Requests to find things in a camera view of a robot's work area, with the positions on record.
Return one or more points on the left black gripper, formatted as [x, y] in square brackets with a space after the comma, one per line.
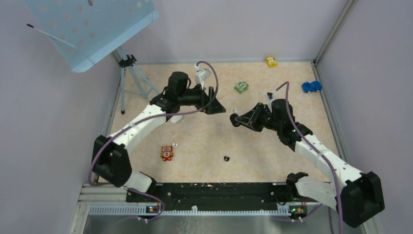
[209, 104]

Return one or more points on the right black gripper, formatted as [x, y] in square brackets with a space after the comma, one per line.
[251, 119]

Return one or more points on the black earbud charging case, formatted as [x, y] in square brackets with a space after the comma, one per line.
[233, 119]

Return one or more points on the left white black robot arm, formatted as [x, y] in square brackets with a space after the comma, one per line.
[111, 153]

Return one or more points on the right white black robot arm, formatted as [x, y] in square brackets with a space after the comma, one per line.
[355, 196]

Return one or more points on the white earbud charging case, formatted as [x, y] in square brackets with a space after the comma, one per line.
[175, 119]

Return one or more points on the green owl toy block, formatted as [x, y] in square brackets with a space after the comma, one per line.
[241, 87]

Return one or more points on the blue toy car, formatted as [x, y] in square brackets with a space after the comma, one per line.
[310, 87]

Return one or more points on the red owl toy block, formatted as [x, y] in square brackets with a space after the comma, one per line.
[167, 153]

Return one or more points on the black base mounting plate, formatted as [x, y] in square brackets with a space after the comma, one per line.
[224, 197]

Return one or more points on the light blue tripod stand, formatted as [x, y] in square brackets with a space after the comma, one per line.
[130, 70]

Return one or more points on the light blue perforated board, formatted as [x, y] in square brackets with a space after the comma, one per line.
[84, 33]

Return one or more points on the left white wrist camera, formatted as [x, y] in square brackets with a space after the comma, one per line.
[201, 75]

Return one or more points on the aluminium frame rail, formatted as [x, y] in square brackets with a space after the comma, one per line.
[104, 210]

